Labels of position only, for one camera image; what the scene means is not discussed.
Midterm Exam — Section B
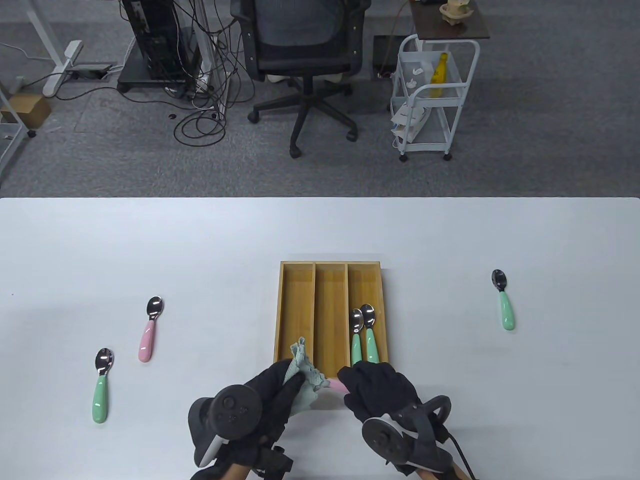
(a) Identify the black computer tower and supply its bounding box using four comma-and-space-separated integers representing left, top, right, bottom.
121, 0, 183, 80

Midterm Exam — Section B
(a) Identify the white metal trolley cart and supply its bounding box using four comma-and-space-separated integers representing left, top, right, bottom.
390, 34, 481, 162

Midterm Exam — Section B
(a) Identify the dark brown side table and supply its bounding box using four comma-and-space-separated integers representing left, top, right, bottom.
410, 0, 492, 41

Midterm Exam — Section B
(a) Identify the black sensor cable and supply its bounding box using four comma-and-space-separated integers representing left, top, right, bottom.
445, 432, 478, 480

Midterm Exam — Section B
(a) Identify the person's right hand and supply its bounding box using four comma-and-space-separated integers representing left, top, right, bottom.
337, 361, 422, 423

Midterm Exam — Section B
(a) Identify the yellow bottle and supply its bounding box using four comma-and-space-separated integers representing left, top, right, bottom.
430, 52, 449, 99

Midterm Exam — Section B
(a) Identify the cream ornament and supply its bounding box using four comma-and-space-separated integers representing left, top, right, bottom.
439, 0, 474, 25

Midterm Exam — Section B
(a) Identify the black computer stand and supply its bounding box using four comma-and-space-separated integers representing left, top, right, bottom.
116, 27, 203, 94

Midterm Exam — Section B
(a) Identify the person's left hand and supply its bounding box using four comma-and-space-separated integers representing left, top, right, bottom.
215, 359, 307, 468

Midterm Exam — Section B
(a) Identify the green fish scale cleaning cloth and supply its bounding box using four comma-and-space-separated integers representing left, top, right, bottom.
282, 337, 331, 416

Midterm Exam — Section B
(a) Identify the person's right forearm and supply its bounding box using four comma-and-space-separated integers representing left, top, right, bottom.
415, 465, 471, 480

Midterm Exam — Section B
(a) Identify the white metal rack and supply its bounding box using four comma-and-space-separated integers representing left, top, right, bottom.
0, 80, 37, 176

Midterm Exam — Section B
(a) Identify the bundle of black cables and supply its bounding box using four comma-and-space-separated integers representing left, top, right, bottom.
165, 0, 258, 148

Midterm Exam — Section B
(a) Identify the black hand controller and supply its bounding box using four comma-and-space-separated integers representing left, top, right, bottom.
188, 384, 263, 468
361, 395, 453, 475

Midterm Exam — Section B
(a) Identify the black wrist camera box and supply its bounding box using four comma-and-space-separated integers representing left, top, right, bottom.
250, 442, 295, 478

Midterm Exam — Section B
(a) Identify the brown cardboard box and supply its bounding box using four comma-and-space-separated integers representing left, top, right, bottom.
7, 93, 52, 130

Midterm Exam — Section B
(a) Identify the white printed bag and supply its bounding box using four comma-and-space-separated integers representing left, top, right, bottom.
390, 102, 430, 142

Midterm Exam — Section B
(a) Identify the black mesh office chair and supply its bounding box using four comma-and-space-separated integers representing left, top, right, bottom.
230, 0, 373, 159

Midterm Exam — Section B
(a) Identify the wooden three-compartment tray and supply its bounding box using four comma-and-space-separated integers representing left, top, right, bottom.
273, 260, 390, 411

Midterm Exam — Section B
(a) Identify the black floor socket box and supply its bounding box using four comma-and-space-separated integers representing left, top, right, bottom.
69, 63, 114, 81

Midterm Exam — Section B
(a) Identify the white desk leg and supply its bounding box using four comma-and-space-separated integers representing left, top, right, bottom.
27, 0, 84, 98
192, 0, 227, 108

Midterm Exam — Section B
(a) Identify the green handled baby spoon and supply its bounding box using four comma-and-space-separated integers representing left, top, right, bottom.
349, 309, 364, 367
91, 348, 115, 424
491, 269, 516, 331
361, 304, 381, 365

